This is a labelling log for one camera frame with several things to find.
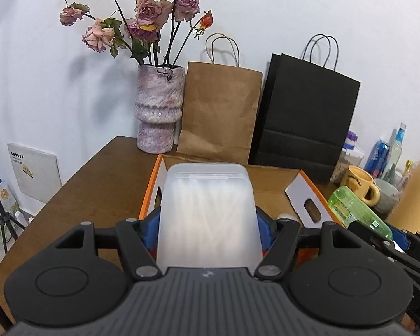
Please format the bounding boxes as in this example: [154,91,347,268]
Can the red cardboard box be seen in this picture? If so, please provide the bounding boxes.
[138,153,344,263]

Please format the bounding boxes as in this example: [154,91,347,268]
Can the translucent cotton swab box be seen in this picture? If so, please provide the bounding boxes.
[157,163,262,272]

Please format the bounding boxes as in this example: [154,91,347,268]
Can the green spray bottle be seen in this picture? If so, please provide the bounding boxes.
[328,186,393,241]

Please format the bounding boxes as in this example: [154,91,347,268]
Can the white round lid behind bottle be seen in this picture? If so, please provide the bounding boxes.
[277,213,299,221]

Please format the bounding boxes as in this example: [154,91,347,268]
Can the yellow thermos jug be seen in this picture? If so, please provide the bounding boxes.
[388,161,420,233]

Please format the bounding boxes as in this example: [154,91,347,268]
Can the grey white mug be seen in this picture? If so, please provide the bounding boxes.
[375,178,399,214]

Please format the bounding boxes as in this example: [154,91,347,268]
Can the yellow bear mug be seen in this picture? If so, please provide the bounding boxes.
[340,165,381,207]

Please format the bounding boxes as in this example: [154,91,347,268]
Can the clear plastic bottle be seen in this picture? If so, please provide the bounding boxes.
[382,123,407,182]

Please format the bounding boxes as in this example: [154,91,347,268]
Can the blue soda can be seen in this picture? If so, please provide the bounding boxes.
[364,139,390,178]

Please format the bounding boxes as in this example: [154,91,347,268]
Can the food container purple lid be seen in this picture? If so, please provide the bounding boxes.
[330,130,364,184]

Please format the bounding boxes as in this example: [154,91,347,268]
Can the pink textured vase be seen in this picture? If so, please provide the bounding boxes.
[134,65,186,154]

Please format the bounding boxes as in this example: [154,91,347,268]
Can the black paper bag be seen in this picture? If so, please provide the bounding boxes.
[249,33,360,184]

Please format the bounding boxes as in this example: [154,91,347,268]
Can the brown paper bag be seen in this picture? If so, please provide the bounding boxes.
[177,33,262,165]

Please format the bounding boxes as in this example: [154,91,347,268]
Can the black light stand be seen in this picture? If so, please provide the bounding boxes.
[0,199,26,254]

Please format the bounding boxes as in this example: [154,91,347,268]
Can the blue white package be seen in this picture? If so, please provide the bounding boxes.
[0,177,20,238]

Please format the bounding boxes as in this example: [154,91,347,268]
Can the dried pink roses bouquet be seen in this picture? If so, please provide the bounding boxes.
[60,0,214,68]

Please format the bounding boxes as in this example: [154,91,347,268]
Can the white wall panel box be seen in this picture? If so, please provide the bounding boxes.
[7,143,62,203]

